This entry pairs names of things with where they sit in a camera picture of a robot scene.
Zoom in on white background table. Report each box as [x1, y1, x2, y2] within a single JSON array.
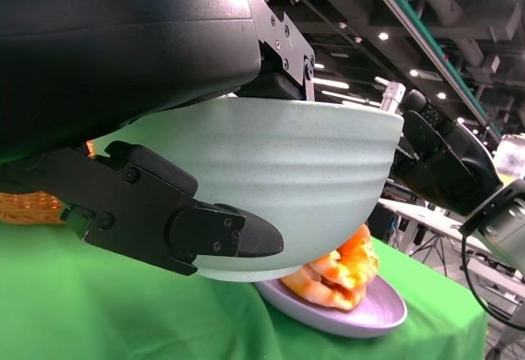
[[377, 198, 525, 295]]

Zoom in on white metal frame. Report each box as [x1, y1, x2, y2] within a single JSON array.
[[379, 80, 407, 114]]

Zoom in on orange wicker basket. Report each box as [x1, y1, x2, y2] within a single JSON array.
[[0, 140, 99, 226]]

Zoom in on pale grey-green bowl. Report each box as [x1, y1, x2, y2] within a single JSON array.
[[92, 96, 405, 284]]

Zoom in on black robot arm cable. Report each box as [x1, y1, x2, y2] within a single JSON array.
[[459, 231, 525, 331]]

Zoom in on lavender round plate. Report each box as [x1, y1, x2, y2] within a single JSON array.
[[253, 273, 409, 339]]

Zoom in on orange striped pumpkin bread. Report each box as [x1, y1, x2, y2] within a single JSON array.
[[307, 223, 381, 294], [281, 264, 368, 311]]

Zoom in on green tablecloth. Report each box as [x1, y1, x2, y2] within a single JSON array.
[[0, 146, 490, 360]]

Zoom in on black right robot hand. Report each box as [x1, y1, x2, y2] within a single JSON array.
[[387, 89, 504, 216]]

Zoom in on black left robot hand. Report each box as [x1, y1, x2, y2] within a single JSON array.
[[0, 0, 317, 277]]

